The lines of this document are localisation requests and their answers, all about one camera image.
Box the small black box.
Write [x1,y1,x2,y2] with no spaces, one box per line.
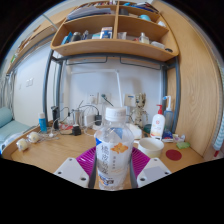
[72,124,83,136]

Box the tall black device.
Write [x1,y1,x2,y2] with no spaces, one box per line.
[50,105,60,131]

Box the striped hanging towel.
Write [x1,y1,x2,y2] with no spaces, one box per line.
[213,63,224,153]

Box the green flat packet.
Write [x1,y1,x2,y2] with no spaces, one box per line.
[175,141,192,150]

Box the blue pump bottle, white pump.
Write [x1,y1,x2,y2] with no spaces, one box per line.
[162,95,175,133]

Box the clear plastic water bottle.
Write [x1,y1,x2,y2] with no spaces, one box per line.
[94,106,135,191]

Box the white power adapter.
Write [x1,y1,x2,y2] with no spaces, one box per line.
[83,114,98,128]

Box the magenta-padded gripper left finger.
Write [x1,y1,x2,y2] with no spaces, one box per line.
[53,146,98,190]

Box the wooden shelf unit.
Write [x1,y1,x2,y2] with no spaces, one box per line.
[50,0,180,63]

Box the teal pillow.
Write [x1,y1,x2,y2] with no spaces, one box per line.
[0,106,14,129]

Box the white pump bottle, red pump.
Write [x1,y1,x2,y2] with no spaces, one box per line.
[149,104,166,141]

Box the white crumpled paper bag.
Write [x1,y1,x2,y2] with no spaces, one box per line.
[126,123,143,140]

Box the cream ceramic cup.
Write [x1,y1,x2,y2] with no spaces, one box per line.
[137,137,165,159]

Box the white desk lamp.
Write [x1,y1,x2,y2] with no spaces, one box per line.
[68,69,124,109]

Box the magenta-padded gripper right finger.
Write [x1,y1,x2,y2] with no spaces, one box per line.
[128,146,172,189]

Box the small blue bottle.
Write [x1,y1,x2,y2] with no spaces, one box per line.
[37,112,48,133]

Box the long wooden wall shelf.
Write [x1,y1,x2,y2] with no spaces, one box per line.
[4,9,68,76]

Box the flat round red coaster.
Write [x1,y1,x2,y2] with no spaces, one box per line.
[165,149,183,162]

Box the wooden tree-creature figurine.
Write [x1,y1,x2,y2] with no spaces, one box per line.
[133,92,148,126]

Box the grey metal shelf frame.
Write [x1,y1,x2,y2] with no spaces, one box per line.
[42,49,182,126]

